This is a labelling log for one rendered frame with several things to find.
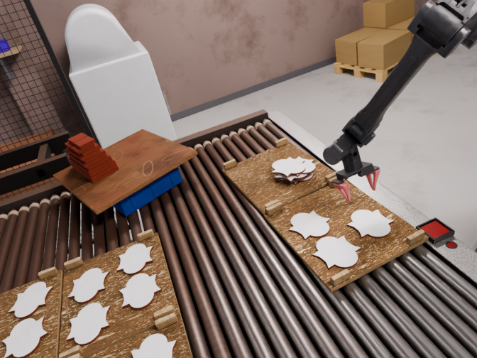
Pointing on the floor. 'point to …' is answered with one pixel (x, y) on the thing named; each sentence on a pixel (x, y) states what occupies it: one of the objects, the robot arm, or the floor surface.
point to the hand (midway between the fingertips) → (360, 194)
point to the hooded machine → (113, 77)
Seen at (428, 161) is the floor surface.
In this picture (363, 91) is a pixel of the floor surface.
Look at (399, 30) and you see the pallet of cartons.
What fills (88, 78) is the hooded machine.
